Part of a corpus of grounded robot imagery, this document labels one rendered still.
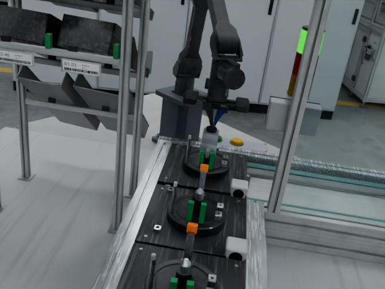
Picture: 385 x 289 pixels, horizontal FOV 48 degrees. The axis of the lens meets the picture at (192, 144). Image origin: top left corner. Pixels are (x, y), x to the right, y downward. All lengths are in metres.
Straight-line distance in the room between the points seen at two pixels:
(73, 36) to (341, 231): 0.81
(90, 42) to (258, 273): 0.62
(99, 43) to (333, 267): 0.78
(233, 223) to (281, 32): 3.36
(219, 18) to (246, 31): 2.98
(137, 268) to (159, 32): 3.41
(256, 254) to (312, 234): 0.23
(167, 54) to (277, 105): 3.21
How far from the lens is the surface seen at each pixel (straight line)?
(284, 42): 4.30
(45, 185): 1.35
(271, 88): 4.40
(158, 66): 4.22
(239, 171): 1.27
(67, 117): 1.37
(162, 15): 4.12
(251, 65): 4.29
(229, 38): 1.19
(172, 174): 1.20
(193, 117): 1.54
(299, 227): 1.16
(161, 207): 1.06
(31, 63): 1.03
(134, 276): 0.88
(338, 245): 1.21
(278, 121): 1.05
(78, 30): 1.04
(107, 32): 1.01
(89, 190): 1.32
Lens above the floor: 1.57
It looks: 26 degrees down
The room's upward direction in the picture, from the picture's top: 7 degrees clockwise
